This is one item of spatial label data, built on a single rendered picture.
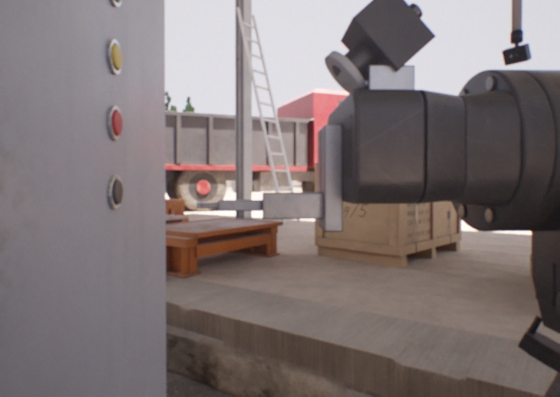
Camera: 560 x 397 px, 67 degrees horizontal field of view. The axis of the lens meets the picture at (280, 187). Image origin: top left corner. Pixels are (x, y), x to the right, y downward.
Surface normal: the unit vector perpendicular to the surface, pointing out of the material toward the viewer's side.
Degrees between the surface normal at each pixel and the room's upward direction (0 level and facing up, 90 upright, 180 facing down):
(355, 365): 90
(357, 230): 90
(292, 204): 90
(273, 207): 90
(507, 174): 101
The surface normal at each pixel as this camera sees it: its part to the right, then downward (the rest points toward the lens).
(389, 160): 0.04, 0.01
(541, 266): -1.00, 0.00
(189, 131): 0.37, 0.01
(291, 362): -0.59, -0.01
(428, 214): 0.72, 0.01
